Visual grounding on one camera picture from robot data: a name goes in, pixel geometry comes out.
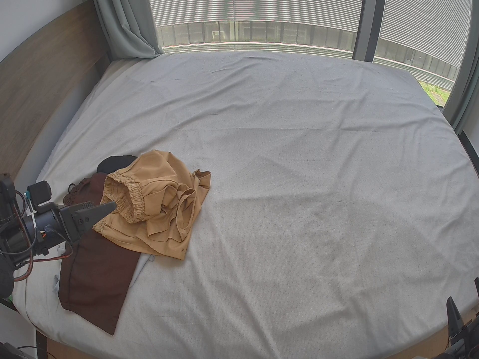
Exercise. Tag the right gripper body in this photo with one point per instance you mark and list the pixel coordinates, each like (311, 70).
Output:
(469, 329)

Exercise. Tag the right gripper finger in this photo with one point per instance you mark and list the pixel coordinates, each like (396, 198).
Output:
(454, 320)
(477, 290)

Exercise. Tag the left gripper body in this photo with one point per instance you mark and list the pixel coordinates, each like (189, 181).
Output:
(56, 224)

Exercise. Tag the tan shorts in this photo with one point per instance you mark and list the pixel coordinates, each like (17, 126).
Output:
(164, 200)

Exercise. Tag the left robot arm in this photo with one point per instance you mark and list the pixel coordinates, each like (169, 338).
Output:
(7, 238)

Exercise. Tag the bed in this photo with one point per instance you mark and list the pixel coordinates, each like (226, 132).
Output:
(280, 163)

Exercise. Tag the brown garment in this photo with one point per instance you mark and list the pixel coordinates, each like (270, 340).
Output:
(97, 275)

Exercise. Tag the black garment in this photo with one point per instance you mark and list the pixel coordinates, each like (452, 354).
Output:
(112, 163)

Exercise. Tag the pale blue garment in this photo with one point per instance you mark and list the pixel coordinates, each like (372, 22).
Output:
(144, 264)

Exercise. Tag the grey-green curtain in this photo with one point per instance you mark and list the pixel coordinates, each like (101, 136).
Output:
(467, 88)
(119, 21)

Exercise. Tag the window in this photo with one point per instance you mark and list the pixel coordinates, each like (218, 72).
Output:
(262, 6)

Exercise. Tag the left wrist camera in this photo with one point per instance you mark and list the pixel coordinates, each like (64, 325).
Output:
(39, 193)

